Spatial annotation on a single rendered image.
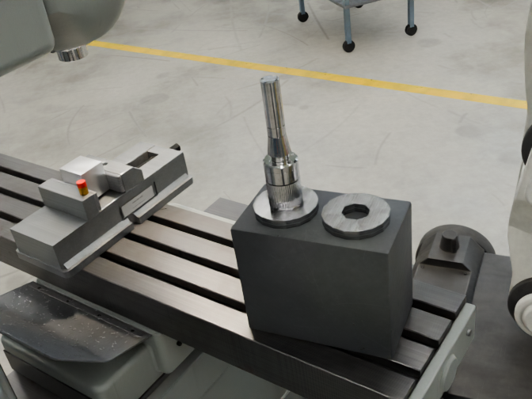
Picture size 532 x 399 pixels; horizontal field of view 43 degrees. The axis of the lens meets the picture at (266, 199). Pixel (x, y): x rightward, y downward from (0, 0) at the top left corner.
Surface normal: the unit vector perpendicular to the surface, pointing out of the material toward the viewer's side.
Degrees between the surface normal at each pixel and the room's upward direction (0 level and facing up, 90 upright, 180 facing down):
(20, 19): 90
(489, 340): 0
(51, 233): 0
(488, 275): 0
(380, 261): 90
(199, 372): 90
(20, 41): 90
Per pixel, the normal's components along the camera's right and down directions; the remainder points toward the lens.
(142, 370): 0.82, 0.22
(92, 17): 0.78, 0.58
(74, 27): 0.58, 0.76
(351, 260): -0.40, 0.54
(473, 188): -0.13, -0.83
